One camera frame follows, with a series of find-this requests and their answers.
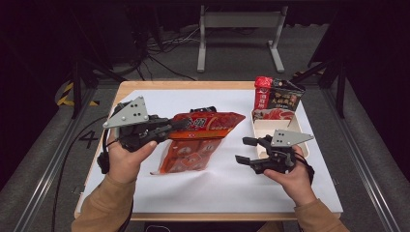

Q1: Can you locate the large red black soup packet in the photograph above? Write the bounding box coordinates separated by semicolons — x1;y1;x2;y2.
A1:
250;75;307;122

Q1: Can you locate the person's right hand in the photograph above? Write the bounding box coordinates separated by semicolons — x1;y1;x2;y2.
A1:
263;144;318;207

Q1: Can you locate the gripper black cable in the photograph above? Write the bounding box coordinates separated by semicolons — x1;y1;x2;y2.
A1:
291;151;315;186
51;115;112;232

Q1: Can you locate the black floor cable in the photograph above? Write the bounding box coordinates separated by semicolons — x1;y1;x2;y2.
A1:
146;54;197;81

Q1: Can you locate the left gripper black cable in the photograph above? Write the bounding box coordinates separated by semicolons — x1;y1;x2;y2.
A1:
51;115;112;232

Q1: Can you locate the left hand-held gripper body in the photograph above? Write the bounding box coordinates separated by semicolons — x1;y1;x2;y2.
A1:
102;95;172;153

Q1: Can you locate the clear packet of orange blocks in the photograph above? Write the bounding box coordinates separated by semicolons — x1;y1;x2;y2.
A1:
150;110;247;176

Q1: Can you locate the grey metal stand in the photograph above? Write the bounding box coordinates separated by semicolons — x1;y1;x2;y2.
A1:
196;4;289;73

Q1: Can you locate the white floor cable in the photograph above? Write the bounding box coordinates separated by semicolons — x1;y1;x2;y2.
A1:
161;27;201;46

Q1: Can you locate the person's left hand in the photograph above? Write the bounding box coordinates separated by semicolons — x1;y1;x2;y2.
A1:
107;133;159;185

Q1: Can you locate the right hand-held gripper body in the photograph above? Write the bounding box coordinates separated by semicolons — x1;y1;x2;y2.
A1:
250;129;315;175

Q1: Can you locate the aluminium rail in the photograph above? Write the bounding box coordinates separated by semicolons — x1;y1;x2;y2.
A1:
322;86;402;232
13;86;98;232

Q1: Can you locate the yellow black floor tape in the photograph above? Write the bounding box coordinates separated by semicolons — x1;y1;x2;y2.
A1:
57;81;100;107

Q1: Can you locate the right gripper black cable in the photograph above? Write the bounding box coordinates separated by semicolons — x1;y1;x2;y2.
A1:
291;151;315;186

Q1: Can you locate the small black red sachet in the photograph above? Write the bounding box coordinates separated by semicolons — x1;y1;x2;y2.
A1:
190;105;218;114

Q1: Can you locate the black tripod stand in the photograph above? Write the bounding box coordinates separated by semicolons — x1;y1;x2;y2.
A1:
69;47;127;120
289;57;347;119

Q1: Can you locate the cardboard box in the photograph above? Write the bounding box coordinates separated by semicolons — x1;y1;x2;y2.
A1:
250;107;310;160

